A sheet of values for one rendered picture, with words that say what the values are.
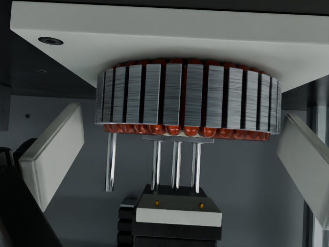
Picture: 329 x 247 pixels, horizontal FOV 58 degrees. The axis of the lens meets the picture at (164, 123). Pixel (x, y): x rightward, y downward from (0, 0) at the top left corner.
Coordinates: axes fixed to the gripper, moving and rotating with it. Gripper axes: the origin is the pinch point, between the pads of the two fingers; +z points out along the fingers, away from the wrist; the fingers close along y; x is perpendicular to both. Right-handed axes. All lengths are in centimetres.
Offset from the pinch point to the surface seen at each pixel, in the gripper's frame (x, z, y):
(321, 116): -5.5, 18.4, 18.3
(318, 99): -2.1, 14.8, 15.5
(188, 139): -5.9, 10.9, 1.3
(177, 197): -7.7, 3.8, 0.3
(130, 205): -18.1, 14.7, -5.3
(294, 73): 4.4, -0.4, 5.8
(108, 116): 2.2, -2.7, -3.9
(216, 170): -15.8, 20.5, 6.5
